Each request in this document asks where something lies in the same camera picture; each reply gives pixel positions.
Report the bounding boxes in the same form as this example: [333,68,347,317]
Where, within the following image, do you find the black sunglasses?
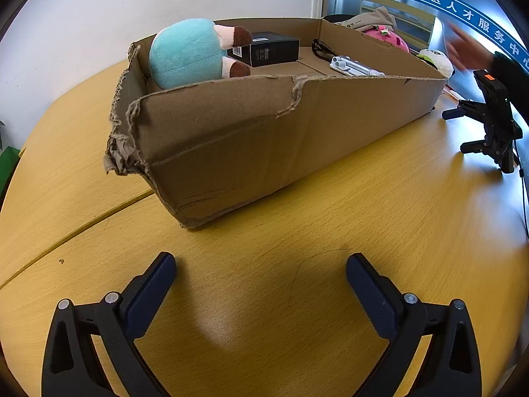
[312,39,342,59]

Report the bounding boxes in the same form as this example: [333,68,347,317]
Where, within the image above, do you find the beige cloth bag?
[331,7,398,34]

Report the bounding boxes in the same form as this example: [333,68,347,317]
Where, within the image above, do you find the person's right hand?
[444,21,497,71]

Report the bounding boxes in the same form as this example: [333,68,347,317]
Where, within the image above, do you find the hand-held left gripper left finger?
[41,251,178,397]

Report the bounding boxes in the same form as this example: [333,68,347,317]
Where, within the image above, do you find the shallow cardboard box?
[103,17,449,230]

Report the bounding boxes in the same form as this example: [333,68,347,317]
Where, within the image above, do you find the white folding device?
[329,55,386,77]

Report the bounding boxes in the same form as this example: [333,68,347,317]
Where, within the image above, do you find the small black product box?
[227,31,301,68]

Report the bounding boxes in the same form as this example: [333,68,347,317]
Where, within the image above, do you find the teal and pink plush toy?
[149,19,254,90]

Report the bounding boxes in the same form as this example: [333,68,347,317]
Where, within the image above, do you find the blue window banner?
[337,0,529,75]

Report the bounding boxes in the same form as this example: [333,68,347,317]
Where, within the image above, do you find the green table cloth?
[0,147,21,191]

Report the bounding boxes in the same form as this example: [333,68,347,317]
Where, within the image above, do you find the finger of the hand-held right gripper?
[441,99,490,121]
[460,138,499,155]

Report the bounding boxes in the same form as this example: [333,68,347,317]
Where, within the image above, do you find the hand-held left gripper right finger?
[346,253,483,397]

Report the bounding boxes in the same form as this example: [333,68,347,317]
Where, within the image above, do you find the person's right forearm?
[490,51,529,100]

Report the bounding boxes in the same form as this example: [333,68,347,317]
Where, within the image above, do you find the panda plush toy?
[415,48,454,78]

